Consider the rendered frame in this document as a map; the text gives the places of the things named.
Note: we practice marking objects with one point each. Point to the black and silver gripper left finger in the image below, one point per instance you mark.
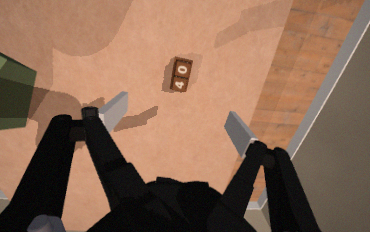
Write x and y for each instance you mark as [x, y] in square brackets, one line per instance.
[38, 202]

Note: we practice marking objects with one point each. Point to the brown number cube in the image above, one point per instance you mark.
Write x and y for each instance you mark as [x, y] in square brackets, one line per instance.
[182, 69]
[179, 83]

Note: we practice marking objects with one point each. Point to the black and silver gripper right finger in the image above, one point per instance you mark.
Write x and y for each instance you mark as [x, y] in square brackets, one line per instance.
[289, 209]

